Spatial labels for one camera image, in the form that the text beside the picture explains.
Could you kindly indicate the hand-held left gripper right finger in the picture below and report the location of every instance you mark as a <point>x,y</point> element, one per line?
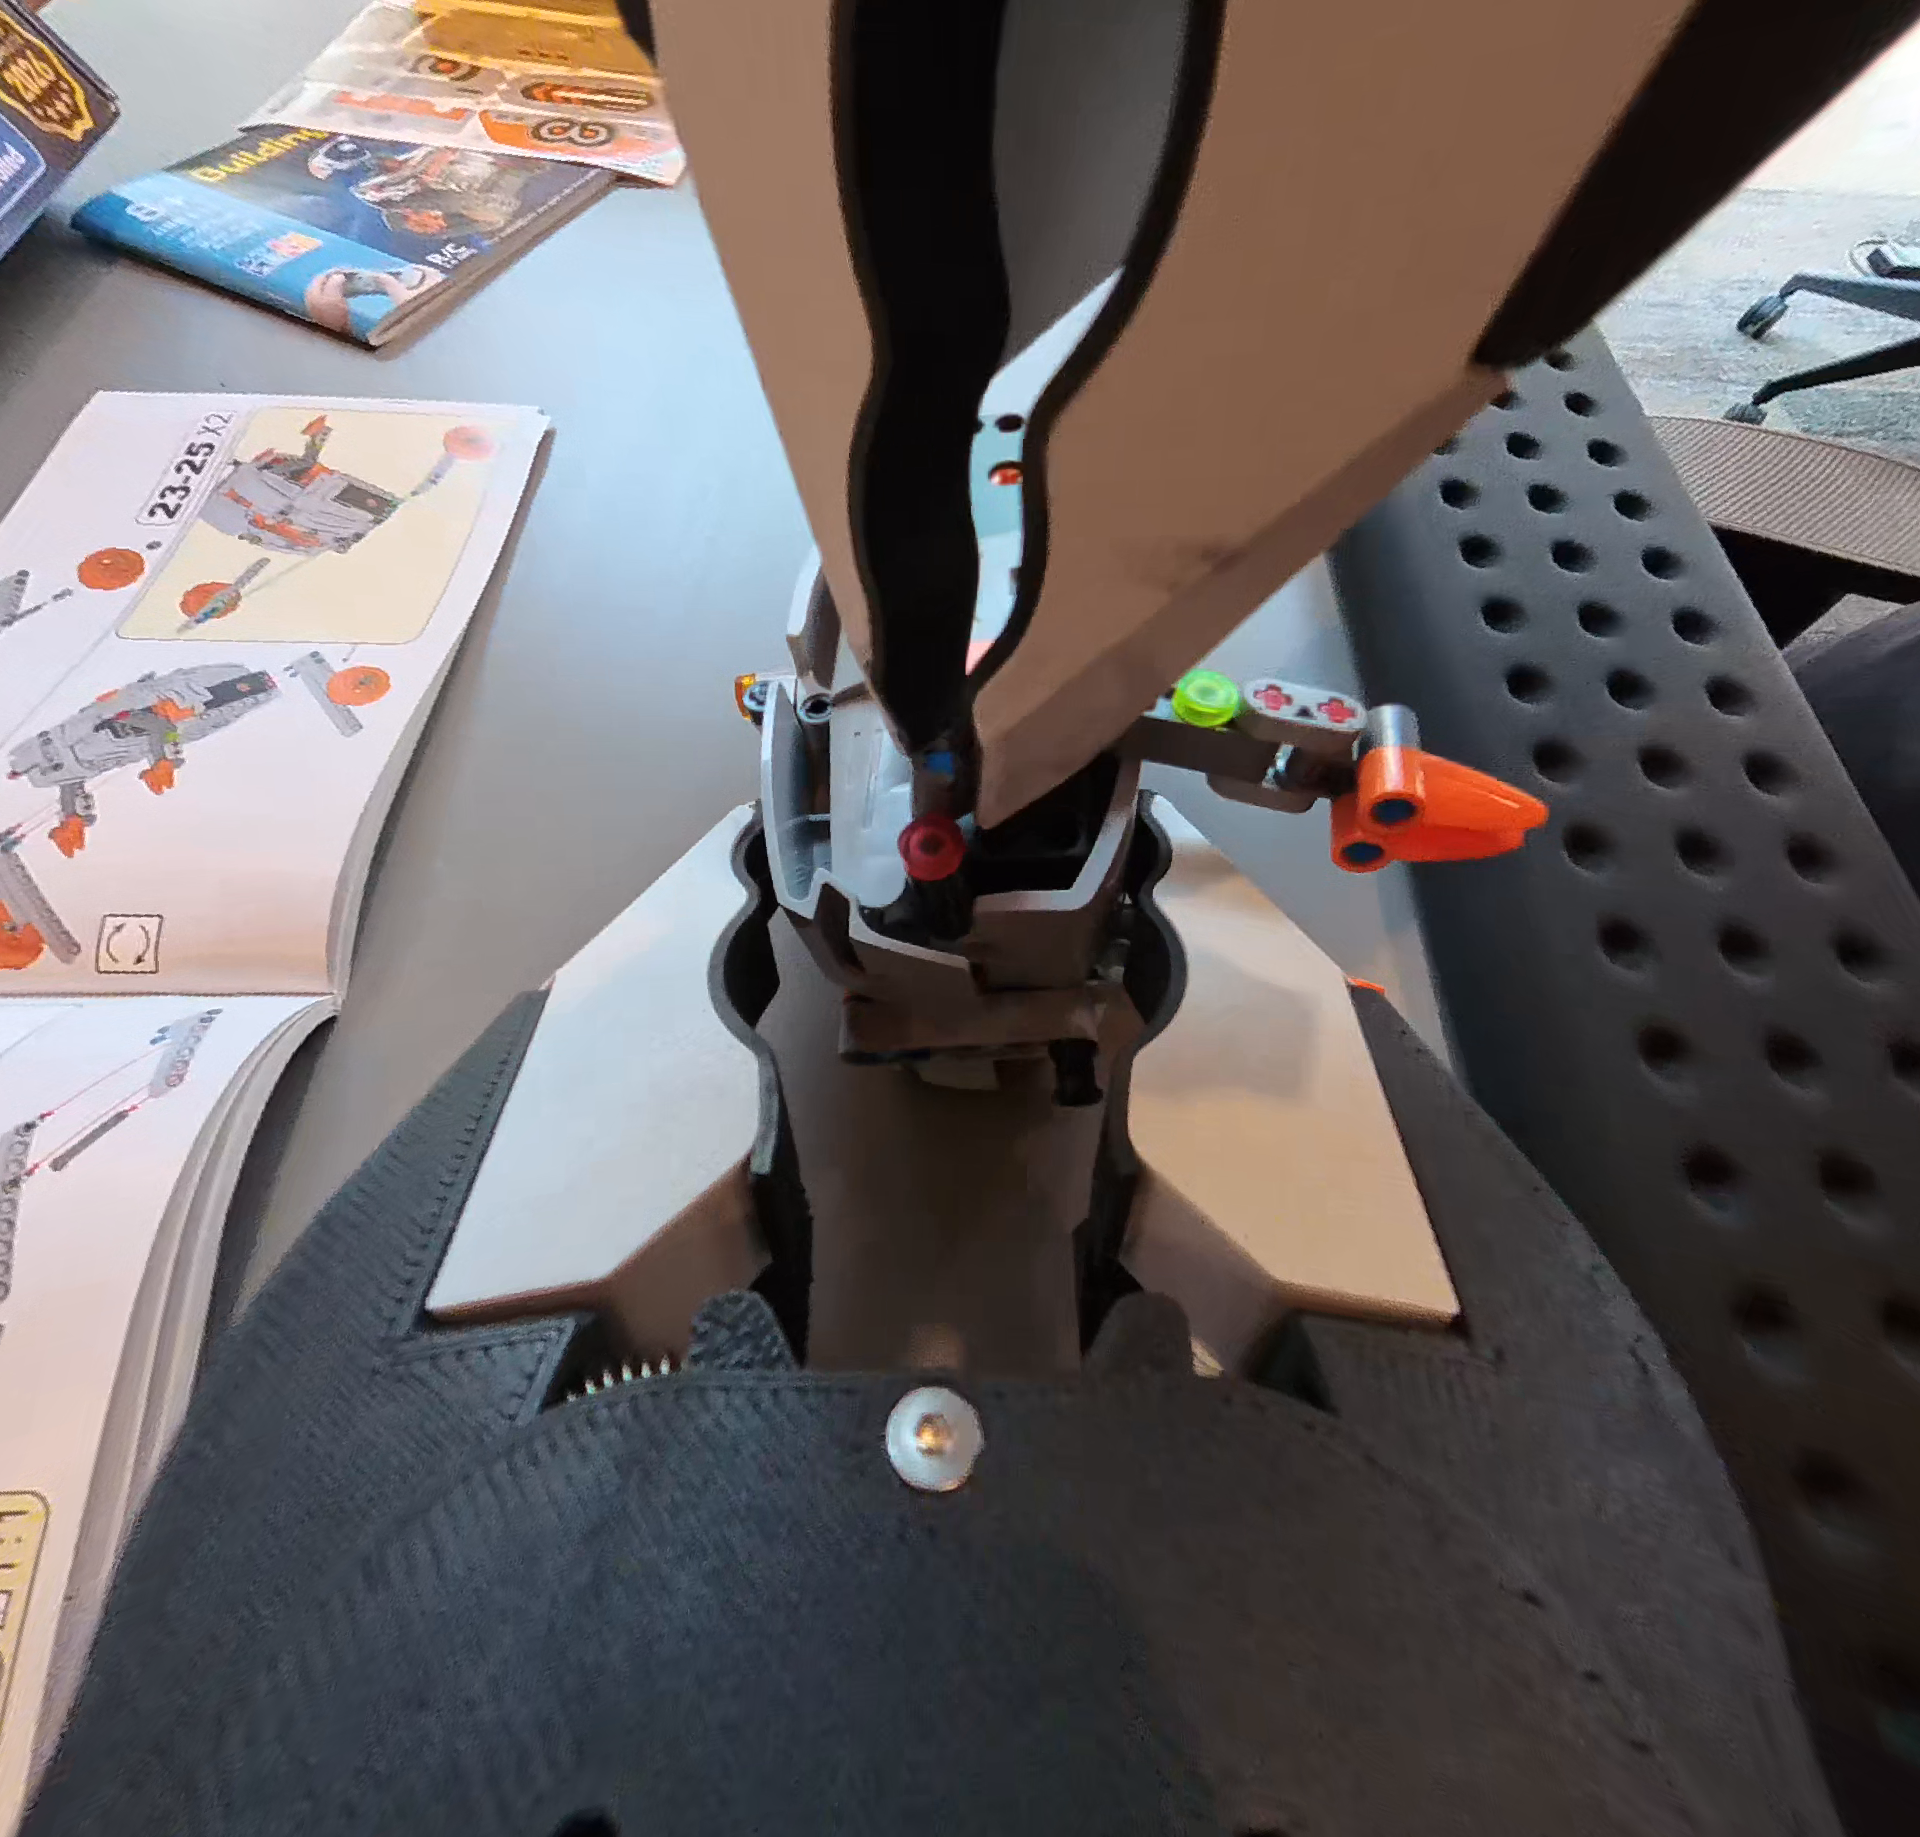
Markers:
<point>1275,1117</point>

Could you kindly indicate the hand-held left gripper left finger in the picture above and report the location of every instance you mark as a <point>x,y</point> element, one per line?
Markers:
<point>601,1117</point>

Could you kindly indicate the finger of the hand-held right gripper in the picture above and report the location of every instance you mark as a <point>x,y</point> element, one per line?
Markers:
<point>1320,291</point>
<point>750,142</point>

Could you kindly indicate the grey black building-block robot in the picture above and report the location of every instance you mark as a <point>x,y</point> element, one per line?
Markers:
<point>816,825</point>

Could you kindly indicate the grey desk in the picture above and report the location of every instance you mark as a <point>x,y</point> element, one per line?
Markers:
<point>631,592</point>

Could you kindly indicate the black office chair base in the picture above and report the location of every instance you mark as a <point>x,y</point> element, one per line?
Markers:
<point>1822,285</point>

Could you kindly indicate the orange sticker sheet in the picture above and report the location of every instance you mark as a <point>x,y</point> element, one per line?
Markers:
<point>495,81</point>

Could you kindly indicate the mesh office chair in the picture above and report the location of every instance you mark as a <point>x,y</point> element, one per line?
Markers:
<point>1801,496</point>

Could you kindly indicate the blue closed instruction booklet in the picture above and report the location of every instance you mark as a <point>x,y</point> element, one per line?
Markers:
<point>301,216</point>

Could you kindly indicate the open instruction booklet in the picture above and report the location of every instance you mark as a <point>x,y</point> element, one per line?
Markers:
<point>226,817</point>

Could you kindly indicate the black perforated panel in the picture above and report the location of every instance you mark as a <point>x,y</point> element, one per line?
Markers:
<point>1726,876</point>

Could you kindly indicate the person's leg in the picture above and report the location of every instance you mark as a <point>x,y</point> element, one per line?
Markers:
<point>1867,727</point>

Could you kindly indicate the blue toy box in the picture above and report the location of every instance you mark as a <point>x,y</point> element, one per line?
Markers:
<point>45,112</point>

